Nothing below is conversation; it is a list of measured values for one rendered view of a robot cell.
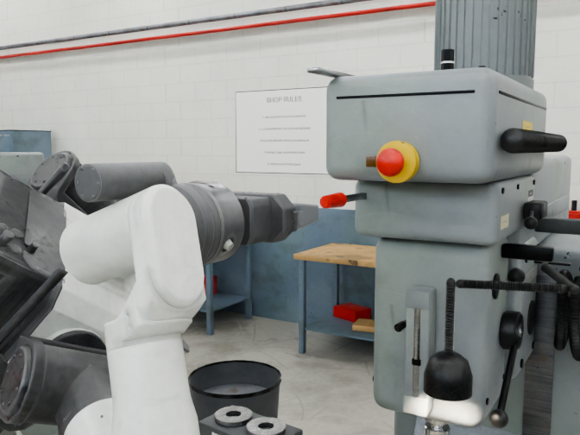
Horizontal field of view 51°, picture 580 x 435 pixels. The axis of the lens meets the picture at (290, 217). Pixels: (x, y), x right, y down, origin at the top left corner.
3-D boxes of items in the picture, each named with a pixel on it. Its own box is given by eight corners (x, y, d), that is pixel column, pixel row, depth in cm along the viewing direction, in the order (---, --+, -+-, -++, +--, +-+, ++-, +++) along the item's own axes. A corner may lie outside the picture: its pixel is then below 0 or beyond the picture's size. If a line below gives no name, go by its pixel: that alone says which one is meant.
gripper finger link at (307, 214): (312, 225, 76) (286, 230, 71) (312, 199, 75) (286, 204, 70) (324, 226, 75) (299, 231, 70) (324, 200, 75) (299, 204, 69)
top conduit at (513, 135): (526, 153, 82) (526, 127, 82) (494, 153, 84) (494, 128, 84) (566, 152, 121) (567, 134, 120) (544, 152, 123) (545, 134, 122)
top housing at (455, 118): (491, 185, 82) (496, 61, 80) (319, 179, 95) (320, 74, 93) (545, 173, 122) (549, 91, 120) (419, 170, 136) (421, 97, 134)
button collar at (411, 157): (414, 183, 85) (415, 141, 85) (375, 182, 88) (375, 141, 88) (419, 183, 87) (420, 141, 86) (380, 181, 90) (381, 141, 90)
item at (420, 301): (425, 418, 100) (429, 292, 97) (402, 412, 102) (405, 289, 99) (433, 408, 103) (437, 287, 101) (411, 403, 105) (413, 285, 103)
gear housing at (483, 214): (498, 248, 92) (501, 181, 91) (351, 236, 104) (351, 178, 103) (535, 224, 120) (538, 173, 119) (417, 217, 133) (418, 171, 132)
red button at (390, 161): (400, 177, 83) (400, 148, 83) (373, 176, 85) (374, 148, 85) (408, 176, 86) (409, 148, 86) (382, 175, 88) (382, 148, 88)
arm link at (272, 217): (298, 178, 69) (236, 183, 59) (297, 261, 70) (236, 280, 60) (210, 175, 76) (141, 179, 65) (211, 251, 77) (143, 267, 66)
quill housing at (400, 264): (483, 438, 99) (490, 243, 96) (366, 410, 110) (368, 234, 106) (507, 397, 115) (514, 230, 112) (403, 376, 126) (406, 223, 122)
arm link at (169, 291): (194, 187, 56) (217, 331, 53) (129, 215, 61) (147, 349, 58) (141, 176, 51) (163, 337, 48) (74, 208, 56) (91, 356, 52)
